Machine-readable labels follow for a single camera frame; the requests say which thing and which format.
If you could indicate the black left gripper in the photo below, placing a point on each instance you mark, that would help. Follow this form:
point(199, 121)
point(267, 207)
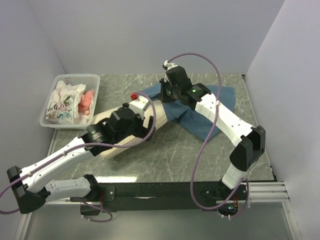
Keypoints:
point(143, 131)

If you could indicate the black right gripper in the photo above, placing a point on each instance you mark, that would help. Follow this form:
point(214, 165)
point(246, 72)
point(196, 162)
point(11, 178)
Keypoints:
point(163, 84)

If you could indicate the blue pillowcase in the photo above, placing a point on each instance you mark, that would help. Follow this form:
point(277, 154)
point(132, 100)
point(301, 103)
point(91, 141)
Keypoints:
point(197, 120)

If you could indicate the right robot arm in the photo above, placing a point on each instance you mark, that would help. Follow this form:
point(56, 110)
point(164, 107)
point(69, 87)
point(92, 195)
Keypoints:
point(249, 141)

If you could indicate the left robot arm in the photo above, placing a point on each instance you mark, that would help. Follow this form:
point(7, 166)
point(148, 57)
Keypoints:
point(34, 185)

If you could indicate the pink cloth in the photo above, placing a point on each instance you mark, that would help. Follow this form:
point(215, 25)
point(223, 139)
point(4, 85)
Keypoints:
point(86, 102)

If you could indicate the white plastic basket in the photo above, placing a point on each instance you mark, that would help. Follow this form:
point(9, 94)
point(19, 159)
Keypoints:
point(91, 82)

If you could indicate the white printed cloth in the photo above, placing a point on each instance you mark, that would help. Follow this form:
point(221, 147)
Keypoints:
point(63, 104)

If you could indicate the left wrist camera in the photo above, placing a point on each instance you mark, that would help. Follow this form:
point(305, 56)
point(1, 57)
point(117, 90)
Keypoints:
point(139, 104)

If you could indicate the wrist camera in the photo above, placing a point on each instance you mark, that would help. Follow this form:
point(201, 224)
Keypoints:
point(167, 65)
point(139, 104)

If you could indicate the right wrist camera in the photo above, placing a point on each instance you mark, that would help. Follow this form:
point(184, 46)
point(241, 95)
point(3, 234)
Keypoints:
point(167, 65)

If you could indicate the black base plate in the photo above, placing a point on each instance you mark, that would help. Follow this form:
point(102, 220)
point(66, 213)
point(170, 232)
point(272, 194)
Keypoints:
point(151, 196)

